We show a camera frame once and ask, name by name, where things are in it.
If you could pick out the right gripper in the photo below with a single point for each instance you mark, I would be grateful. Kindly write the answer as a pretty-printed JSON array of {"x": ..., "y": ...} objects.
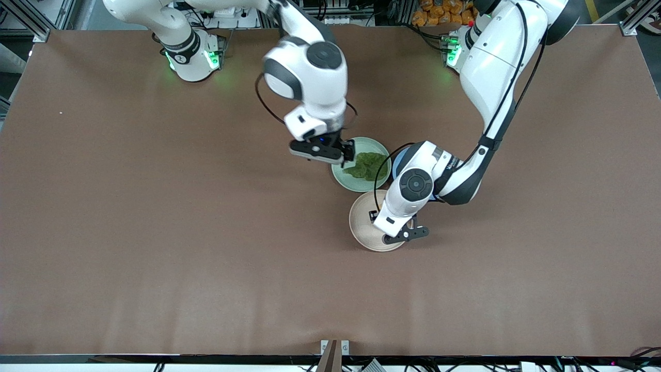
[{"x": 347, "y": 149}]

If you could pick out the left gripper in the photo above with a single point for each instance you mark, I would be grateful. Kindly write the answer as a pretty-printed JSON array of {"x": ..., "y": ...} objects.
[{"x": 372, "y": 215}]

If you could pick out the green lettuce leaf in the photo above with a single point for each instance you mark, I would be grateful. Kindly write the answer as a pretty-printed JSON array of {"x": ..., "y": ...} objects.
[{"x": 367, "y": 165}]

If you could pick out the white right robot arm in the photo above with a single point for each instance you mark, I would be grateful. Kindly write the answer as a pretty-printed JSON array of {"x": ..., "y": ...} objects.
[{"x": 310, "y": 77}]

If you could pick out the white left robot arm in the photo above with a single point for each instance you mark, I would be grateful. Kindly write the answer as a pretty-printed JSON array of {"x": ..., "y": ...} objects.
[{"x": 490, "y": 67}]

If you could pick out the pale green plate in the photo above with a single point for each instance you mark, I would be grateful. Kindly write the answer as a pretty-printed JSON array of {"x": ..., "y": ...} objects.
[{"x": 369, "y": 144}]

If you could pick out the beige plate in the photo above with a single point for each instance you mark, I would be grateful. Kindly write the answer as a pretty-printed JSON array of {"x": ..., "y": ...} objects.
[{"x": 364, "y": 222}]

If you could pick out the light blue plate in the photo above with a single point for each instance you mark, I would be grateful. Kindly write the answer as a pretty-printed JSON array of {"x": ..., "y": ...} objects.
[{"x": 398, "y": 165}]

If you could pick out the white power strip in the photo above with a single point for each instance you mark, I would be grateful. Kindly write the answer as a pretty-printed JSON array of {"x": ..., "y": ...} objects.
[{"x": 232, "y": 18}]

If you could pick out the bag of orange fruits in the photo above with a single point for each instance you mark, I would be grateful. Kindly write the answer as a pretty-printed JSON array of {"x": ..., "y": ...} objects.
[{"x": 439, "y": 13}]

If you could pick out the brown table cover sheet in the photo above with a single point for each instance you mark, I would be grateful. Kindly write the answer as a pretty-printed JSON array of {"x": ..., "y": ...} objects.
[{"x": 155, "y": 206}]

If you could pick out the white metal bracket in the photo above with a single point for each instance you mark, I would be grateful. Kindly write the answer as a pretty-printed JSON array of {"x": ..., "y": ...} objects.
[{"x": 345, "y": 347}]

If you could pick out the brown wooden post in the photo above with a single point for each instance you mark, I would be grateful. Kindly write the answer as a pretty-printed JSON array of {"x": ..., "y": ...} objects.
[{"x": 330, "y": 359}]

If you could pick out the aluminium frame profile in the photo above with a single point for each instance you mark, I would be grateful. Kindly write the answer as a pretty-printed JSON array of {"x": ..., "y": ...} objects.
[
  {"x": 31, "y": 20},
  {"x": 638, "y": 18}
]

